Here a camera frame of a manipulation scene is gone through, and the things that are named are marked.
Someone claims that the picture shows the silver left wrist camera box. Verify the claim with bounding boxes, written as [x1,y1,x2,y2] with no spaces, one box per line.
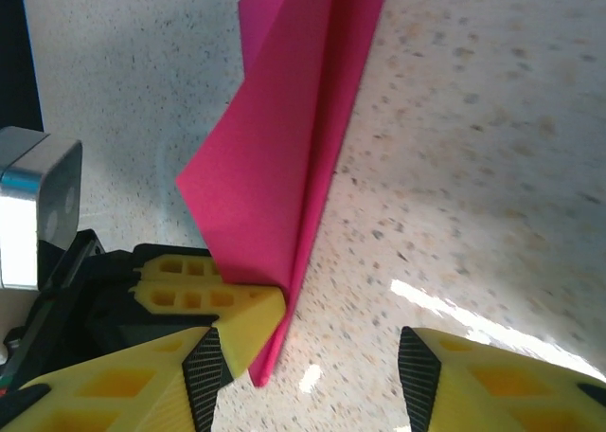
[0,126,82,291]

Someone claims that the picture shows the pink paper sheet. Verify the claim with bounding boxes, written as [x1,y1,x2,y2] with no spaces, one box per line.
[174,0,392,388]

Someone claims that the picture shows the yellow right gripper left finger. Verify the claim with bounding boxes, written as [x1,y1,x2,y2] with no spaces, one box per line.
[0,327,237,432]

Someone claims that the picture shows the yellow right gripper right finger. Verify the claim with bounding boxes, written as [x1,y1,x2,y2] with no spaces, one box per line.
[397,326,606,432]

